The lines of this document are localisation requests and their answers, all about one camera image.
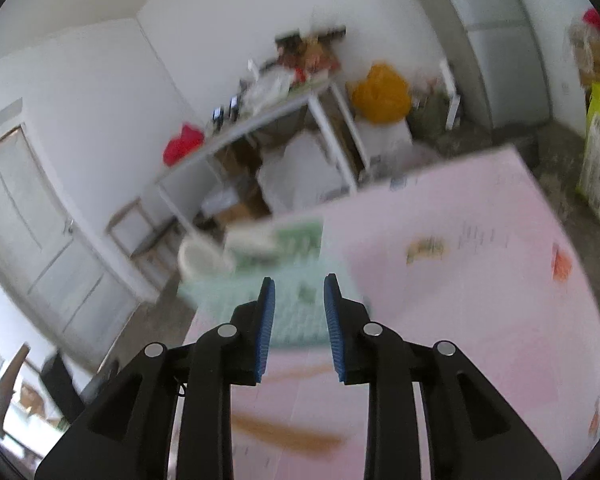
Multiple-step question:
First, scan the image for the white panel door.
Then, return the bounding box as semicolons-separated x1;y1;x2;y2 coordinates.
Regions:
0;125;142;361

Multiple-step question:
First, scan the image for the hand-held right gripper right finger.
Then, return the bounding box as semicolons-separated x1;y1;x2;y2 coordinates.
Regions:
324;273;563;480

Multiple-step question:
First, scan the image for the white-legged side table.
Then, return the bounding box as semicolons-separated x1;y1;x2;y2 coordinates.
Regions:
152;80;372;241

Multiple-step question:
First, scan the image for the brown cardboard box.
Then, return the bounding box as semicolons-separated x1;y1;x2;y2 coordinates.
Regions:
214;200;272;228

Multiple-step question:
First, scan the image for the single wooden chopstick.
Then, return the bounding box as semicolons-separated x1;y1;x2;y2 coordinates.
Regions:
230;410;346;462

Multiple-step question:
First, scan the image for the white ceramic spoon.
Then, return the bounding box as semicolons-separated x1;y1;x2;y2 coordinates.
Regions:
178;237;238;281

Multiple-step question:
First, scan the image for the yellow plastic bag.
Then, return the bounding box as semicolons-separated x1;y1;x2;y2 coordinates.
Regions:
350;62;412;123

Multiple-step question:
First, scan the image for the teal star-hole utensil holder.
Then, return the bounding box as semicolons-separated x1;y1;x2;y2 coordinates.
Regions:
177;220;373;351

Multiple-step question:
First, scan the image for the white woven sack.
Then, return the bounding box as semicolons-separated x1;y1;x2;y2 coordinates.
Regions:
257;130;352;211

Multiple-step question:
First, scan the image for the large cardboard box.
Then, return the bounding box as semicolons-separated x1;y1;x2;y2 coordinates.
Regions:
570;25;600;87

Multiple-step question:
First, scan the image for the wooden chair dark seat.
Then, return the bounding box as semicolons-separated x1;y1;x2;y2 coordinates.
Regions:
105;197;191;281

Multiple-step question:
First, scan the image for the pile of boxes and jars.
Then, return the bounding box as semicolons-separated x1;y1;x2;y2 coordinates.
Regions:
272;25;348;86

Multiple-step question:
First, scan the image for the white narrow panel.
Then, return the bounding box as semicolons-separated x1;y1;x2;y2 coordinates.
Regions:
439;59;463;131

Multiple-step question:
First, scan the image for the white plastic bag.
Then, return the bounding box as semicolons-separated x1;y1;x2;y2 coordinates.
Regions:
242;67;297;111

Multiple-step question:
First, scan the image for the dark green bag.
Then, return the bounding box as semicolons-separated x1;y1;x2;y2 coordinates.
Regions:
411;87;451;137

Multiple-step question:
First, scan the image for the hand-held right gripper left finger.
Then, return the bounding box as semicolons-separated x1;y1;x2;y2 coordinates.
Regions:
35;276;277;480

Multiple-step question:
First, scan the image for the wooden chair glossy black seat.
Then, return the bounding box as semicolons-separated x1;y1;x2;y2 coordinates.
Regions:
0;342;121;438

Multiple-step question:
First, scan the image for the grey refrigerator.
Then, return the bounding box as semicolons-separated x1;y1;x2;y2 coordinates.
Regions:
425;0;553;131

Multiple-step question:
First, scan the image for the pink printed tablecloth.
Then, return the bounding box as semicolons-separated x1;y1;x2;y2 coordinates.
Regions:
170;145;600;480

